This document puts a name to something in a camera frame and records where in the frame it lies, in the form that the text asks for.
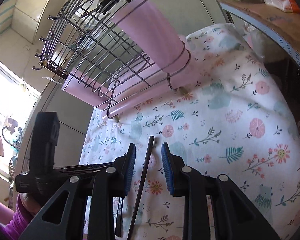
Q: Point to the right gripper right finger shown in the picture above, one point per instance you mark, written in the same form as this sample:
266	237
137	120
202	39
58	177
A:
172	165

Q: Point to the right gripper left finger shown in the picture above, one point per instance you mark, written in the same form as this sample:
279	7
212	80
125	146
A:
124	172

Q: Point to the black chopstick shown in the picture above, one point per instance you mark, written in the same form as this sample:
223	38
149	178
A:
141	185

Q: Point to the black plastic knife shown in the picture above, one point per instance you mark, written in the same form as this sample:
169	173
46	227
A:
118	225

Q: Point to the person's left hand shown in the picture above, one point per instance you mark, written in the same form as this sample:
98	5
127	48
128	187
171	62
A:
29	203

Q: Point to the pink utensil cup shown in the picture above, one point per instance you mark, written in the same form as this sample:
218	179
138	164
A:
153	33
86	89

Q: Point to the floral bear tablecloth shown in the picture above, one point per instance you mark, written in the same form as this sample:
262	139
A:
232	120

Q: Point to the pink drip tray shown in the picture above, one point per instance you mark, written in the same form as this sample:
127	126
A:
130	90

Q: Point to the black wok on stove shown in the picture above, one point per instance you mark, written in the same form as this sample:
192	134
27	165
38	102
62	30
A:
104	6

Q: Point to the metal wire dish rack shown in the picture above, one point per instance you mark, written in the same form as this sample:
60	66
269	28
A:
90	43

